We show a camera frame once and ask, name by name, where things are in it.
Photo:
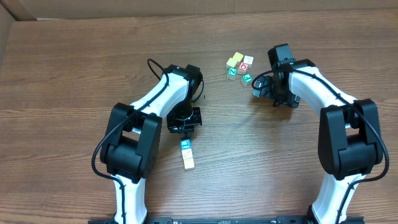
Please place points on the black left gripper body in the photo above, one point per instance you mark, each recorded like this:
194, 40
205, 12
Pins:
185, 123

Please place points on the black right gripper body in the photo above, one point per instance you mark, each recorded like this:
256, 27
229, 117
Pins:
265, 88

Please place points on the blue letter block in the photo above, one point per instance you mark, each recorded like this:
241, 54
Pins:
185, 144

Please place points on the white pattern block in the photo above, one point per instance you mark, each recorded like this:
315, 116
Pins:
187, 153

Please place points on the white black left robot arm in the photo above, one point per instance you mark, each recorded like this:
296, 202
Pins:
131, 142

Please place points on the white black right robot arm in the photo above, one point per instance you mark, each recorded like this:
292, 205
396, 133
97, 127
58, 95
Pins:
350, 148

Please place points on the green letter block right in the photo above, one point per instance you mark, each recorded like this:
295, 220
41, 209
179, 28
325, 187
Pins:
246, 79

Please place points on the red letter block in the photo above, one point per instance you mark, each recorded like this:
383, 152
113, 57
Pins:
243, 68

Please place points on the white letter block cluster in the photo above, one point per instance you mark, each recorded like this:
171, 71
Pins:
248, 60

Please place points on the green Z letter block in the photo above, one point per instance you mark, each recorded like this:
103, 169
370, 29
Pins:
231, 74

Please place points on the yellow block left cluster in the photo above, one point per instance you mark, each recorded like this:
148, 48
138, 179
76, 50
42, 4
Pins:
231, 63

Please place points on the yellow block cluster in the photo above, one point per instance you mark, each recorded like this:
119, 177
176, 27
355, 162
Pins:
238, 57
231, 63

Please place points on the yellow block top cluster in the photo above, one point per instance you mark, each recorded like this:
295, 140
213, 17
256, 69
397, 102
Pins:
238, 57

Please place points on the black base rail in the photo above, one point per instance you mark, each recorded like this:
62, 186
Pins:
277, 220

